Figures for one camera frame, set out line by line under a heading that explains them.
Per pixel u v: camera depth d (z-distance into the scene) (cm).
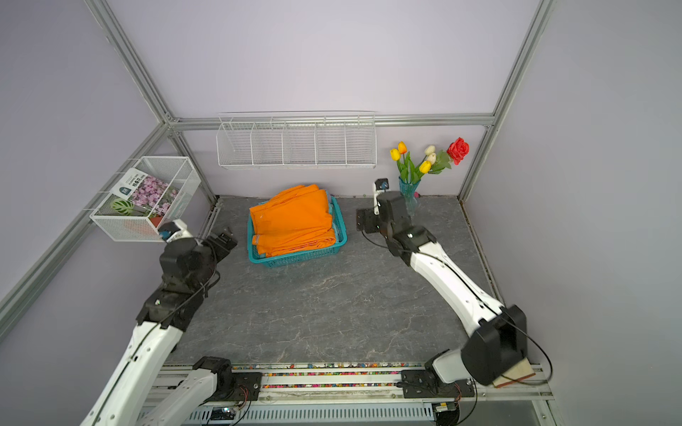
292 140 100
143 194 73
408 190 97
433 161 91
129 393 40
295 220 99
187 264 51
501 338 40
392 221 58
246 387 72
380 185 68
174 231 58
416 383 74
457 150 84
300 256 96
